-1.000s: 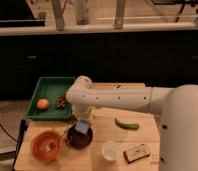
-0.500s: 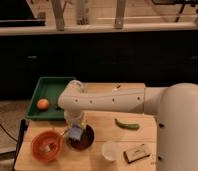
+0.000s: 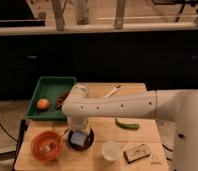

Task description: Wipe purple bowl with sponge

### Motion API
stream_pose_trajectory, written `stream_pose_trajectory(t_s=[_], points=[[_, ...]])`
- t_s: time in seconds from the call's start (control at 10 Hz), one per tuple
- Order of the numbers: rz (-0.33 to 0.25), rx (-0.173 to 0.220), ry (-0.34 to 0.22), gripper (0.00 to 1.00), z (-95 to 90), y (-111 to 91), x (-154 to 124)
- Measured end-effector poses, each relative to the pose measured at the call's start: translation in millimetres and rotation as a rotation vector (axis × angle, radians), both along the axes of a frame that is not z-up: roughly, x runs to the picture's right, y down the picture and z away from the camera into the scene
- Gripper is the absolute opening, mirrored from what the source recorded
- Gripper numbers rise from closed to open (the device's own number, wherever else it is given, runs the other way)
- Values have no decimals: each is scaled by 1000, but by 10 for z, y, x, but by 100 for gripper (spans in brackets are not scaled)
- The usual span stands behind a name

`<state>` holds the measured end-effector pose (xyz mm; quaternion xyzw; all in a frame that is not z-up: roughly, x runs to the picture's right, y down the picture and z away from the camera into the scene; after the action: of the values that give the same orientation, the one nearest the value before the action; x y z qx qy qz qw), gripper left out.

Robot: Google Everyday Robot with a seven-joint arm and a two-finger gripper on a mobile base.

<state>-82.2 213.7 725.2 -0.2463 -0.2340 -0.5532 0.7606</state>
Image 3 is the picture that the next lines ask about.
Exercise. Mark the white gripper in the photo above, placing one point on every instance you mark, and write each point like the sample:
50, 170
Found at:
79, 124

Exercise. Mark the blue sponge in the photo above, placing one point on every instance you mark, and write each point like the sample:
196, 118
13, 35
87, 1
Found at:
78, 138

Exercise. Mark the purple bowl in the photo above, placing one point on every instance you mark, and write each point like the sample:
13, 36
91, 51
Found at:
88, 142

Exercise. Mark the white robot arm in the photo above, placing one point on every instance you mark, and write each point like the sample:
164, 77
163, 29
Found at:
180, 106

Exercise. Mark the orange bowl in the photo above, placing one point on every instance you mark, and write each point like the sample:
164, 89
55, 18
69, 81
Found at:
40, 156

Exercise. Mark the metal fork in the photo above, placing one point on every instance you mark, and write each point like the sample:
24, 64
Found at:
51, 141

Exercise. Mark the orange fruit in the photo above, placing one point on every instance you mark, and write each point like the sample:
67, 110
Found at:
43, 104

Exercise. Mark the green plastic tray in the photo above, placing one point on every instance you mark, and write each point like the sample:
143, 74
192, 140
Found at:
51, 88

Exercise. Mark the white cup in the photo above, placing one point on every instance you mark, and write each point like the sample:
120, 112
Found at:
111, 151

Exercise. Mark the green chili pepper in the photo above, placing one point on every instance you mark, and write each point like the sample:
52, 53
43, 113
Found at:
134, 127

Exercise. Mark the brown scrubbing block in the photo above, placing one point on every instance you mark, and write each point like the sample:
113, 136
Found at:
136, 153

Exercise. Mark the white handled dish brush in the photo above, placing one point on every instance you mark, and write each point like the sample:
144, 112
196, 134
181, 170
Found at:
114, 90

